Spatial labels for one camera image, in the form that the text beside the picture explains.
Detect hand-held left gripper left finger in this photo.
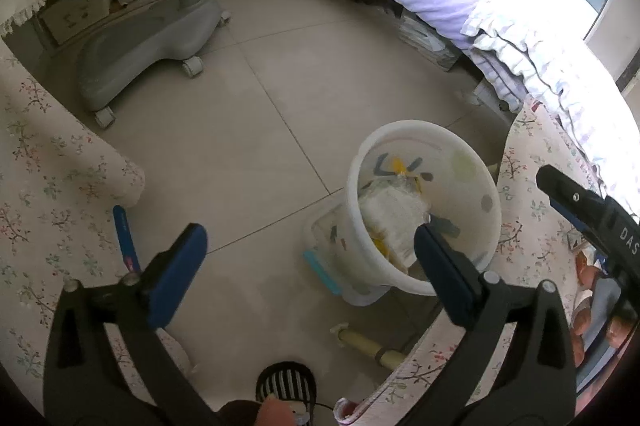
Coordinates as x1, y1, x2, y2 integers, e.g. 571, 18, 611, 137
42, 223, 221, 426

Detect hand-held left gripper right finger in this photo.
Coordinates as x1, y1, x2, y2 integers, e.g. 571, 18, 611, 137
400, 223, 578, 426

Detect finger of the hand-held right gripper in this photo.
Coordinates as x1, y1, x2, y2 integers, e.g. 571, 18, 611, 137
536, 165, 608, 219
549, 198, 601, 237

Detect white plastic bin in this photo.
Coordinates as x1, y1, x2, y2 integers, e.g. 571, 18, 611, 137
345, 120, 502, 297

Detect white plastic packet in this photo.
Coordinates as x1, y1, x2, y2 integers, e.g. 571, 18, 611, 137
357, 186, 433, 269

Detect person's right hand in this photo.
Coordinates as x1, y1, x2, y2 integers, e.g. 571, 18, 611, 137
570, 251, 638, 369

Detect blue plastic stick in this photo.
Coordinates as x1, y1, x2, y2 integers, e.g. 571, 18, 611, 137
112, 205, 143, 274

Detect cream rolled tube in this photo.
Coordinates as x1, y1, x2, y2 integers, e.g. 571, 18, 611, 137
330, 323, 406, 369

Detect clear box with blue lid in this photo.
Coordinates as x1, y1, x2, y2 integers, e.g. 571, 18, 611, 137
302, 211, 386, 307

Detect checked quilt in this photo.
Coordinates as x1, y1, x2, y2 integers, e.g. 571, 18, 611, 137
460, 0, 640, 227

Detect black striped slipper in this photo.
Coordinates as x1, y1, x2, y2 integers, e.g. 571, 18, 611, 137
255, 361, 317, 417

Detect floral cloth cover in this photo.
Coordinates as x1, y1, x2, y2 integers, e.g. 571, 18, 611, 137
0, 40, 196, 407

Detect person's leg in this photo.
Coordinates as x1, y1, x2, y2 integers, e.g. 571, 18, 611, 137
220, 398, 301, 426

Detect boxes under bed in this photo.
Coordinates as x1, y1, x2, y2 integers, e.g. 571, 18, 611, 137
397, 6, 463, 71

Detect grey wheeled chair base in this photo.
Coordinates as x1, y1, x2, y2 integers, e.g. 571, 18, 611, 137
10, 0, 231, 129

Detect cardboard box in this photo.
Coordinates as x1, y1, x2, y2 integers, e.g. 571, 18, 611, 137
37, 0, 111, 46

